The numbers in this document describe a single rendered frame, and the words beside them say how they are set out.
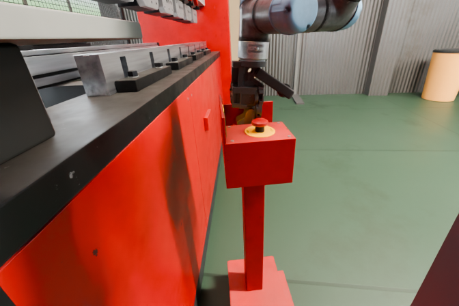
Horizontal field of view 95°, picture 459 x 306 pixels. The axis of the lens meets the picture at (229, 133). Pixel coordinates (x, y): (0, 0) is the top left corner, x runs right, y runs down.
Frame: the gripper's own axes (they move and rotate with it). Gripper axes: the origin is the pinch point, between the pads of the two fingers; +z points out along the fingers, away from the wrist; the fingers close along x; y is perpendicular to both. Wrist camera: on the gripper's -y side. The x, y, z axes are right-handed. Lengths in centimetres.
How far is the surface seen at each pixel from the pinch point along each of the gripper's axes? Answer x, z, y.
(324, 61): -299, 3, -173
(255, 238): 8.2, 33.4, -1.7
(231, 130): 7.8, -4.2, 7.4
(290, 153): 15.1, -1.6, -5.4
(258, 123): 11.5, -7.3, 1.8
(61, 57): -21, -18, 60
